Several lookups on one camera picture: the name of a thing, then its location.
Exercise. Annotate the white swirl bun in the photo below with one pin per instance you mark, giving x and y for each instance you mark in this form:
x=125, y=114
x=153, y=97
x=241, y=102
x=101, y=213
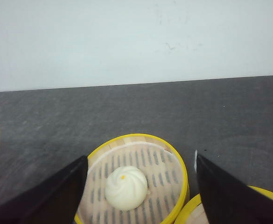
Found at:
x=126, y=188

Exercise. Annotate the yellow rimmed steamer lid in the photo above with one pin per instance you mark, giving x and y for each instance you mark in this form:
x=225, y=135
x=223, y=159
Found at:
x=193, y=212

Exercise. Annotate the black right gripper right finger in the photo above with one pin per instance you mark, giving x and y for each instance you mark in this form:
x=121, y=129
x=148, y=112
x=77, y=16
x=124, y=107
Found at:
x=226, y=200

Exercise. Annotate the steamer basket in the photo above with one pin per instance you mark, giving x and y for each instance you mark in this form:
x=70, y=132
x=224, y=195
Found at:
x=176, y=161

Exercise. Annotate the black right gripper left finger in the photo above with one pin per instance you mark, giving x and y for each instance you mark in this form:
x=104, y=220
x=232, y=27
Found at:
x=53, y=201

